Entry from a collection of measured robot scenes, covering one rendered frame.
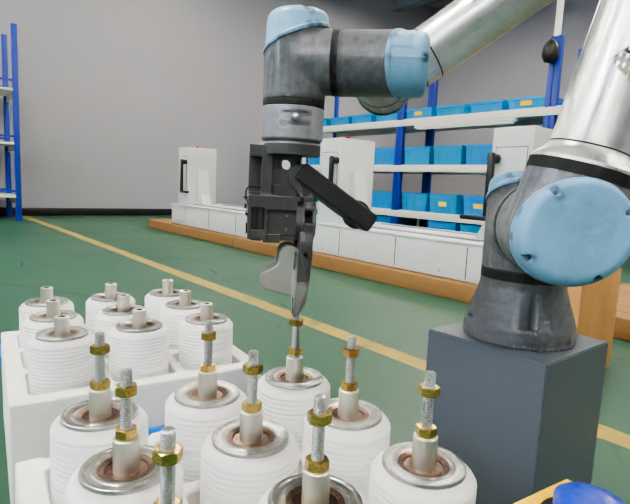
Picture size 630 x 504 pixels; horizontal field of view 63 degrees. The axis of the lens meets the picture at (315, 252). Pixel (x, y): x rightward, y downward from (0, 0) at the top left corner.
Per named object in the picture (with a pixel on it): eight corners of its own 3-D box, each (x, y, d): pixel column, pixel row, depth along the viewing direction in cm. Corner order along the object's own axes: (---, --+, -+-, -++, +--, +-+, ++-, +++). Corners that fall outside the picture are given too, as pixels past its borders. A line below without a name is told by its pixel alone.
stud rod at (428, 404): (418, 452, 47) (424, 372, 46) (420, 447, 48) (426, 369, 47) (429, 455, 46) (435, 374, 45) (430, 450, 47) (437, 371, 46)
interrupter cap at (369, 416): (323, 436, 52) (324, 429, 52) (306, 404, 60) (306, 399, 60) (392, 430, 54) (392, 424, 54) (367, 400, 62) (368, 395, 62)
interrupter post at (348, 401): (340, 422, 56) (341, 393, 55) (334, 413, 58) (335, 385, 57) (361, 421, 56) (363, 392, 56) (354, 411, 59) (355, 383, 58)
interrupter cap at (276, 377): (307, 367, 72) (308, 362, 72) (333, 387, 65) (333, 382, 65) (256, 374, 69) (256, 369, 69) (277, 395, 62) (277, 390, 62)
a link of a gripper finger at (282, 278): (257, 315, 65) (260, 242, 64) (304, 316, 66) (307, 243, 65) (258, 321, 62) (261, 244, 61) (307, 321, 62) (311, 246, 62)
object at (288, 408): (305, 481, 76) (311, 362, 73) (336, 520, 67) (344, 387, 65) (243, 495, 71) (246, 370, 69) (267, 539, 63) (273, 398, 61)
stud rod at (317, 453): (308, 484, 41) (312, 393, 40) (320, 482, 41) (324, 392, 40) (311, 491, 40) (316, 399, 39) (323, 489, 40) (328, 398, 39)
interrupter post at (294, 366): (298, 376, 69) (299, 352, 68) (306, 382, 66) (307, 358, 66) (281, 378, 67) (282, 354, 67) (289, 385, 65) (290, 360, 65)
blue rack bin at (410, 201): (426, 209, 653) (427, 193, 650) (451, 212, 624) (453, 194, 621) (400, 209, 621) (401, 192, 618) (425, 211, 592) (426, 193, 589)
